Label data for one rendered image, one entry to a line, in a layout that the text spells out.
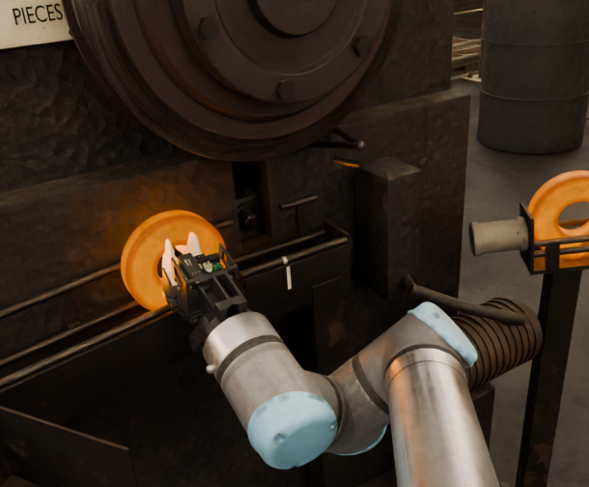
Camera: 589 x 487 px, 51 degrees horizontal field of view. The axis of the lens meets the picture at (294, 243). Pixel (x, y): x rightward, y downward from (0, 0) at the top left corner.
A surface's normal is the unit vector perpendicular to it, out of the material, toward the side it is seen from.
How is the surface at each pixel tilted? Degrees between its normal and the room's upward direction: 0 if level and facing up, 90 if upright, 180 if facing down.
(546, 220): 90
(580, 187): 90
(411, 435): 43
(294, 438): 104
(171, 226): 89
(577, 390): 0
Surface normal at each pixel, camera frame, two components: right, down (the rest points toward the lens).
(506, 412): -0.07, -0.89
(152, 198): 0.50, 0.36
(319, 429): 0.44, 0.57
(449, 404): 0.18, -0.91
